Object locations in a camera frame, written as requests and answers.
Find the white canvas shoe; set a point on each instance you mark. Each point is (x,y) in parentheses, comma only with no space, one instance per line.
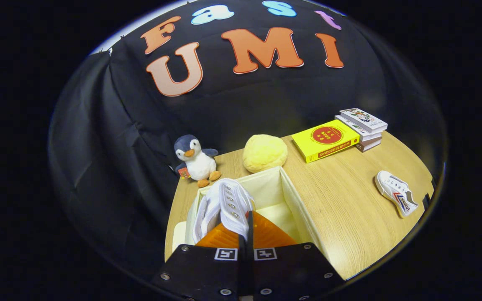
(393,190)
(228,200)

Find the beige fabric storage box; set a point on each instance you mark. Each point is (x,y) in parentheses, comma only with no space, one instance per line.
(266,188)

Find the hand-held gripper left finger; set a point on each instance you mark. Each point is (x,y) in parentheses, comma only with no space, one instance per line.
(207,271)

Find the penguin plush toy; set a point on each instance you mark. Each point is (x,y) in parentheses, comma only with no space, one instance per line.
(199,165)

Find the brown-edged paperback book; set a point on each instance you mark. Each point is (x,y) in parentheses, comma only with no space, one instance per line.
(368,145)

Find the yellow book with red circle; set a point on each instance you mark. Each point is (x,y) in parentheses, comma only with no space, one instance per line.
(324,140)

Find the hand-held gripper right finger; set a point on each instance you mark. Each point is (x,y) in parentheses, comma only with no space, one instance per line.
(291,271)

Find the yellow round plush toy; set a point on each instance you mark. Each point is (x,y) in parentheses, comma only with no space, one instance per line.
(264,152)

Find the white paperback book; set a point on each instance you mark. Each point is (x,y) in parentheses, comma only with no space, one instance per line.
(356,128)

